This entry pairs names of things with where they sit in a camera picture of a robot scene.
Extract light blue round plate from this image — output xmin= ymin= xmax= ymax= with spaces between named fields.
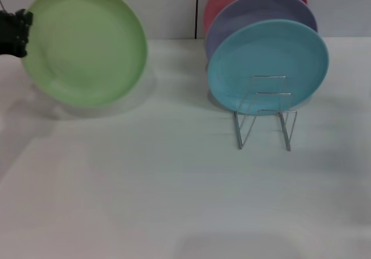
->
xmin=207 ymin=19 xmax=330 ymax=118

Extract metal wire plate rack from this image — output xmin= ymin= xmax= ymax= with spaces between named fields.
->
xmin=234 ymin=75 xmax=298 ymax=152

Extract purple round plate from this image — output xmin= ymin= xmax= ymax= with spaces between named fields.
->
xmin=205 ymin=0 xmax=318 ymax=61

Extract green round plate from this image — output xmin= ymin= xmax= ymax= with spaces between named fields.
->
xmin=20 ymin=0 xmax=148 ymax=109

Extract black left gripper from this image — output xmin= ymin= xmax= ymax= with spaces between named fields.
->
xmin=0 ymin=9 xmax=34 ymax=59

